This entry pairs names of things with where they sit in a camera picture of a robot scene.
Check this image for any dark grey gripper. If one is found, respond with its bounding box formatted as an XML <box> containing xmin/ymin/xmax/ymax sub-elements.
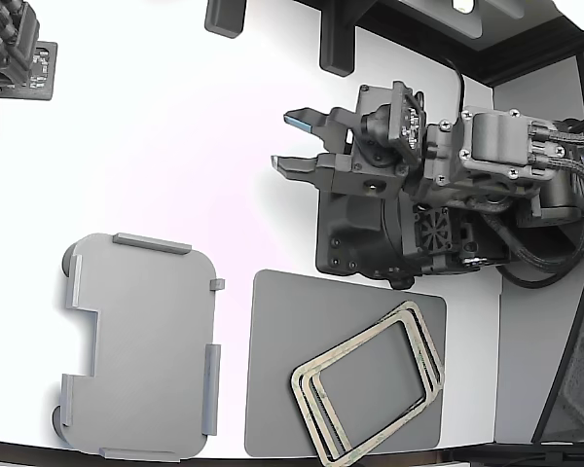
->
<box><xmin>271</xmin><ymin>85</ymin><xmax>432</xmax><ymax>198</ymax></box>

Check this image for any grey plastic frame holder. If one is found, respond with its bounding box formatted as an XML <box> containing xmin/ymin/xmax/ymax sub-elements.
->
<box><xmin>52</xmin><ymin>232</ymin><xmax>227</xmax><ymax>463</ymax></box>

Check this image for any dark grey six-joint robot arm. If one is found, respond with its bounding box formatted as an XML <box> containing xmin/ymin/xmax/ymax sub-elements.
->
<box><xmin>403</xmin><ymin>109</ymin><xmax>584</xmax><ymax>293</ymax></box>

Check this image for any pale rectangular frame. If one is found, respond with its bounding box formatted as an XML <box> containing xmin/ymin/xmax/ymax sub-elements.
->
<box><xmin>302</xmin><ymin>300</ymin><xmax>448</xmax><ymax>459</ymax></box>
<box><xmin>290</xmin><ymin>305</ymin><xmax>435</xmax><ymax>466</ymax></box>

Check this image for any black circuit board plate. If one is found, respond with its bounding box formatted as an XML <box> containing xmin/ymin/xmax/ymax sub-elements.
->
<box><xmin>26</xmin><ymin>41</ymin><xmax>59</xmax><ymax>102</ymax></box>

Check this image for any grey rectangular mat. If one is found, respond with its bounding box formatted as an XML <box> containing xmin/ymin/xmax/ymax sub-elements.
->
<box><xmin>243</xmin><ymin>269</ymin><xmax>448</xmax><ymax>458</ymax></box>

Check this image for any short black post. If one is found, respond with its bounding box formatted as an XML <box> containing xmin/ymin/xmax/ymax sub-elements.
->
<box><xmin>203</xmin><ymin>0</ymin><xmax>248</xmax><ymax>39</ymax></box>

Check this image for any black enclosure frame rail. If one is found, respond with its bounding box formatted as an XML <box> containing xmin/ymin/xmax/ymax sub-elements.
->
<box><xmin>296</xmin><ymin>0</ymin><xmax>584</xmax><ymax>89</ymax></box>

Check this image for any thin black cable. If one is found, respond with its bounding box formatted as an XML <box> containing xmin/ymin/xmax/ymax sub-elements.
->
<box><xmin>445</xmin><ymin>57</ymin><xmax>466</xmax><ymax>116</ymax></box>

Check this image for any black diagonal strut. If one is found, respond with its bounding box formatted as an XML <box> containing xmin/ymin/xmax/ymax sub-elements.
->
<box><xmin>532</xmin><ymin>233</ymin><xmax>584</xmax><ymax>444</ymax></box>

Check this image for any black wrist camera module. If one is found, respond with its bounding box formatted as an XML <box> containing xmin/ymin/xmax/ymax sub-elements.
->
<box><xmin>357</xmin><ymin>80</ymin><xmax>427</xmax><ymax>171</ymax></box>

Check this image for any long black post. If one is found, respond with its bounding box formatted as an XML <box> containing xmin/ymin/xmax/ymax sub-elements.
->
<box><xmin>318</xmin><ymin>0</ymin><xmax>357</xmax><ymax>78</ymax></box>

